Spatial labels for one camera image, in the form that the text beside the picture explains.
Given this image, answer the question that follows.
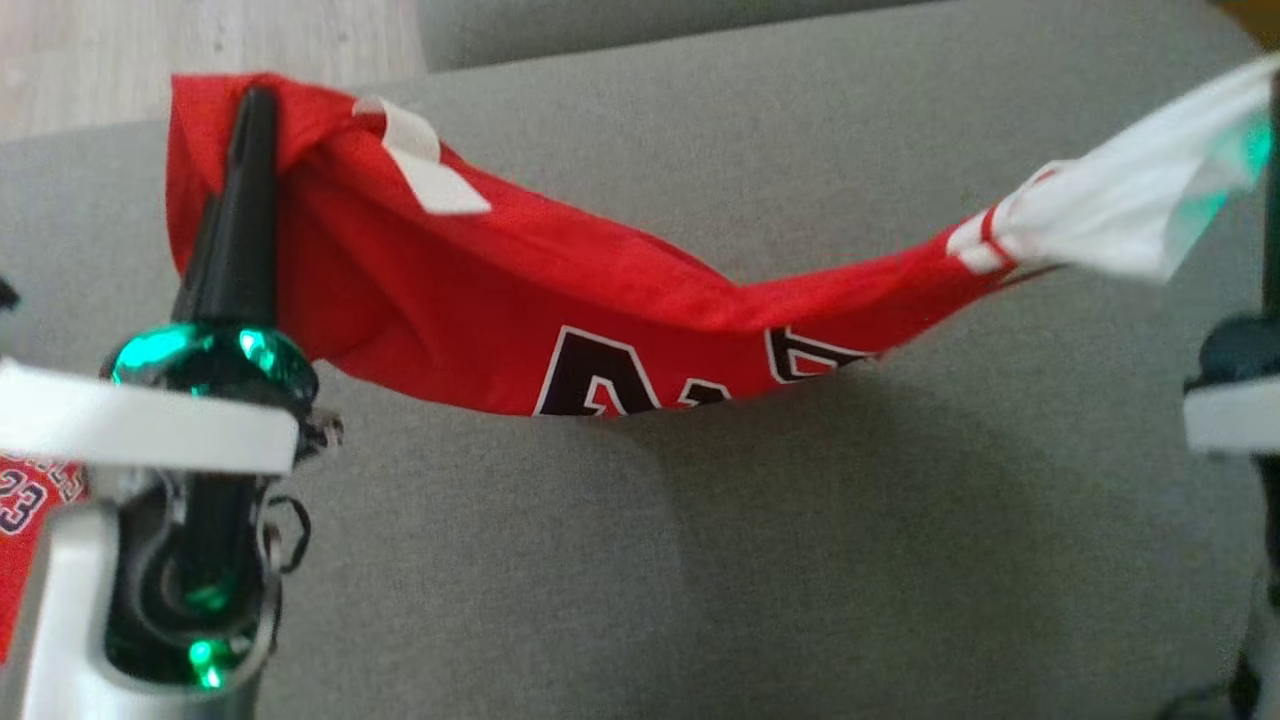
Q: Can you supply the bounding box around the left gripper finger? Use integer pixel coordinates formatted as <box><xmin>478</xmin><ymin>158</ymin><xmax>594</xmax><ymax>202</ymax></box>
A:
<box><xmin>172</xmin><ymin>86</ymin><xmax>283</xmax><ymax>327</ymax></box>

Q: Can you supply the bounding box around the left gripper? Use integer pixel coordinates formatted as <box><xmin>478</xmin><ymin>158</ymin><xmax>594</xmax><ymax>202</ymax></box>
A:
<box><xmin>100</xmin><ymin>320</ymin><xmax>346</xmax><ymax>693</ymax></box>

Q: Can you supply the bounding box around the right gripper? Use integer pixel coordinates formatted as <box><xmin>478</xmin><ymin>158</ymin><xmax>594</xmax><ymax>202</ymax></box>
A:
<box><xmin>1185</xmin><ymin>70</ymin><xmax>1280</xmax><ymax>393</ymax></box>

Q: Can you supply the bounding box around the red white basketball garment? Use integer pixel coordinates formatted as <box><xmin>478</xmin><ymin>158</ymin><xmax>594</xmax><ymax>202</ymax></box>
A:
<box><xmin>165</xmin><ymin>55</ymin><xmax>1280</xmax><ymax>419</ymax></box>

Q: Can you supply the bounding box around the grey sofa seat cushion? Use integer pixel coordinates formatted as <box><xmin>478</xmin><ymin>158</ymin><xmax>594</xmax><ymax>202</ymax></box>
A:
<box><xmin>415</xmin><ymin>0</ymin><xmax>946</xmax><ymax>73</ymax></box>

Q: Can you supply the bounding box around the large grey sofa chaise cushion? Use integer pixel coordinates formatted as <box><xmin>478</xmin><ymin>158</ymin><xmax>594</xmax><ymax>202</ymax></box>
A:
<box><xmin>0</xmin><ymin>0</ymin><xmax>1280</xmax><ymax>720</ymax></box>

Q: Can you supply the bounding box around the thin black left gripper cable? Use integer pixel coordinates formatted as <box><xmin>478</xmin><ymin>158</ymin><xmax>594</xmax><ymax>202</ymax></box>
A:
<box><xmin>262</xmin><ymin>493</ymin><xmax>311</xmax><ymax>576</ymax></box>

